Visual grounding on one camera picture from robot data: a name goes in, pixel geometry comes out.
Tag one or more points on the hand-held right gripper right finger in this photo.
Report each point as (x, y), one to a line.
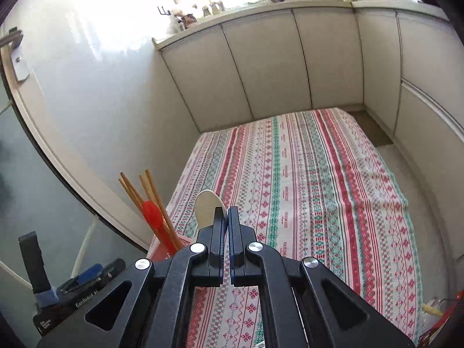
(235, 250)

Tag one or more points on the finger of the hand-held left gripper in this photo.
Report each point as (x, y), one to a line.
(94, 273)

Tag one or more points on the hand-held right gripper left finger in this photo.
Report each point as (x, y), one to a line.
(219, 246)

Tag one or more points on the white plastic rice spoon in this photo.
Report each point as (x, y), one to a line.
(206, 208)

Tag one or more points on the pink plastic lattice basket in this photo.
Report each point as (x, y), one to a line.
(159, 252)

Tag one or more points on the wooden chopstick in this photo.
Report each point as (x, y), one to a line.
(159, 203)
(152, 203)
(135, 190)
(130, 194)

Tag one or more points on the red plastic spoon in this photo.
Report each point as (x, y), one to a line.
(154, 215)

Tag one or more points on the red green patterned tablecloth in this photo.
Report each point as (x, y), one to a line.
(308, 188)

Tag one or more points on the white glossy door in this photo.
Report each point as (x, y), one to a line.
(90, 98)

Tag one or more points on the white kitchen cabinets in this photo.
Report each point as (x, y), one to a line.
(272, 61)

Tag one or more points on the red packaging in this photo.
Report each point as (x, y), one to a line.
(444, 319)

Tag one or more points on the group of small jars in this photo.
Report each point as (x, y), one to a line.
(197, 12)

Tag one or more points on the white countertop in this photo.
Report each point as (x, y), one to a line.
(253, 9)

